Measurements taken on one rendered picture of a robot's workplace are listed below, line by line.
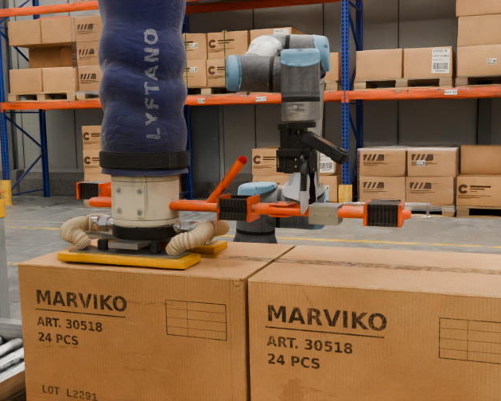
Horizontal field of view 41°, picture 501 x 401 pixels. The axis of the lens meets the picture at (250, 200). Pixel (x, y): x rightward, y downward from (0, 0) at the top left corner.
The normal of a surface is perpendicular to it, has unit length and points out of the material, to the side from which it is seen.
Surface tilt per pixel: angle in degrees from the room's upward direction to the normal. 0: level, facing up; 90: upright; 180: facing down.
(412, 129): 90
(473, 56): 86
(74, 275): 90
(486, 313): 90
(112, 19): 78
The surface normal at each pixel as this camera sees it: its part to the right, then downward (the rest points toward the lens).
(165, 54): 0.55, 0.10
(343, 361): -0.34, 0.12
